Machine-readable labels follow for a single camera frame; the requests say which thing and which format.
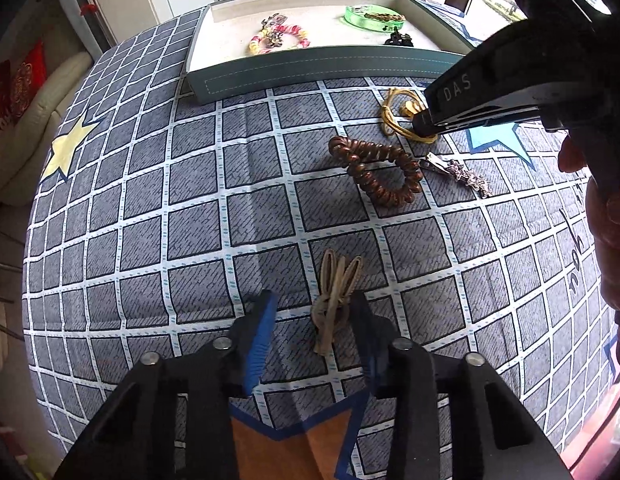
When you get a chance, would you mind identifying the yellow hair tie with charm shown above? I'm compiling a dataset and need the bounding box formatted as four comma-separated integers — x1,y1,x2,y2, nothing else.
379,86,440,146

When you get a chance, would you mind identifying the black claw hair clip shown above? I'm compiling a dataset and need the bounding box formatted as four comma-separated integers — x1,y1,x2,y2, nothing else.
385,28,414,47

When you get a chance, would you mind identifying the green translucent bangle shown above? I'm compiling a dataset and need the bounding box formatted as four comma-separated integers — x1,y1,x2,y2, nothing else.
343,4,405,32

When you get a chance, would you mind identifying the silver metal hair clip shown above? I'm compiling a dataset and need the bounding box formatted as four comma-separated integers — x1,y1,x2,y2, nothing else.
261,24,285,49

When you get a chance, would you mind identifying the pink yellow spiral hair tie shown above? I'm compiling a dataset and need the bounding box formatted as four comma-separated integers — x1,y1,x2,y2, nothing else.
247,22,311,57

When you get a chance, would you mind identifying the silver rhinestone brooch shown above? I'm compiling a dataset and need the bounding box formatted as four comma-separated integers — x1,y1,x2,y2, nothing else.
261,13,287,29

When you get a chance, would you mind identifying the teal jewelry tray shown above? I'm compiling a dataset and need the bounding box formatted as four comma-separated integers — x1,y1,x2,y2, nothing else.
185,0,473,103

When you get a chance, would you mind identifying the right hand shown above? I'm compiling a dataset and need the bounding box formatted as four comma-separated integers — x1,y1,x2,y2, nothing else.
557,134,620,321

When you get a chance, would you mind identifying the grey checked star tablecloth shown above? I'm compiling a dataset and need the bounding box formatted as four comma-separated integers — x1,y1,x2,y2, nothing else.
22,12,616,479

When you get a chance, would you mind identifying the star rhinestone hair clip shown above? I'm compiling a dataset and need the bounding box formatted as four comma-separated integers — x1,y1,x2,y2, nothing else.
418,153,492,198

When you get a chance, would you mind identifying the beige sofa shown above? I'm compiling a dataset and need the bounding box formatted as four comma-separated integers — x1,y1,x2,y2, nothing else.
0,50,96,207

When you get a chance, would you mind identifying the dark red okay cushion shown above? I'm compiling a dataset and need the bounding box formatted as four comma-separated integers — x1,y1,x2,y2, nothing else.
0,60,13,137

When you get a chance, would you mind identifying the red patterned cushion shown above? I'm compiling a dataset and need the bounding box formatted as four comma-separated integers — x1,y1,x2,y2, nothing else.
11,39,48,124

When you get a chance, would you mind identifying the brown spiral hair tie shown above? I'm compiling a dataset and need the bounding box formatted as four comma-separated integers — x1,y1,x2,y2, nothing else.
327,135,424,209

